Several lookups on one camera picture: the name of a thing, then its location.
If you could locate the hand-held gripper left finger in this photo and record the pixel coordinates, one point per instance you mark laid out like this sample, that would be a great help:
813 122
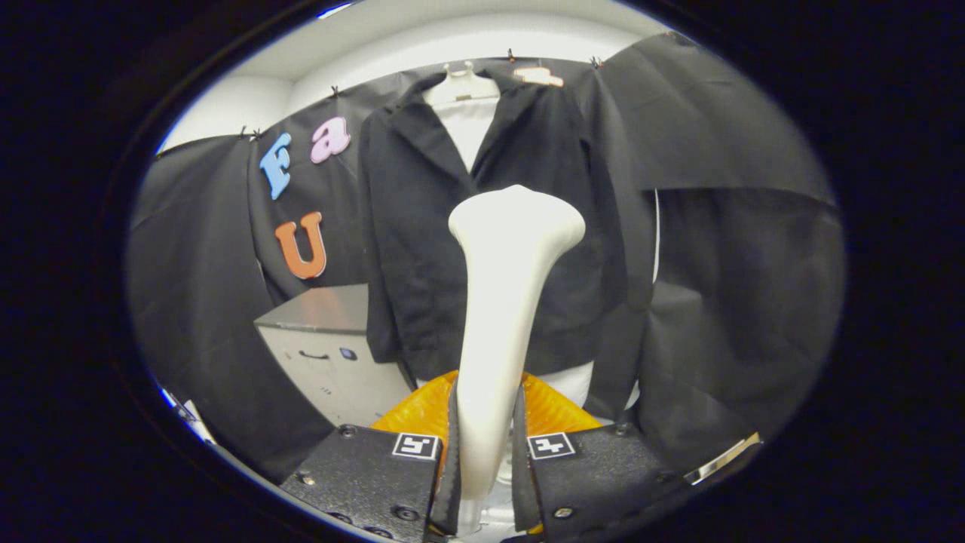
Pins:
369 483

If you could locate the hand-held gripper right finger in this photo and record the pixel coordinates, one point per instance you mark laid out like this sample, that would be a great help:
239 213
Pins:
595 475

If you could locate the white garment steamer head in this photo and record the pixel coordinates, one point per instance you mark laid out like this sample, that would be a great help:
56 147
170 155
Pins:
497 317

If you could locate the black suit jacket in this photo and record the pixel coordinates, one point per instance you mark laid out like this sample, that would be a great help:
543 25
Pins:
411 264

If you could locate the white garment hanger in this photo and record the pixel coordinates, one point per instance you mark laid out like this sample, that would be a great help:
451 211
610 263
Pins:
460 87

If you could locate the grey cabinet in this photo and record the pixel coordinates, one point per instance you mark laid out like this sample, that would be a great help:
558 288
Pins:
332 362

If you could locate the black backdrop cloth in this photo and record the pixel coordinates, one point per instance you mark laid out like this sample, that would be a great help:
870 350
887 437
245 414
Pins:
739 302

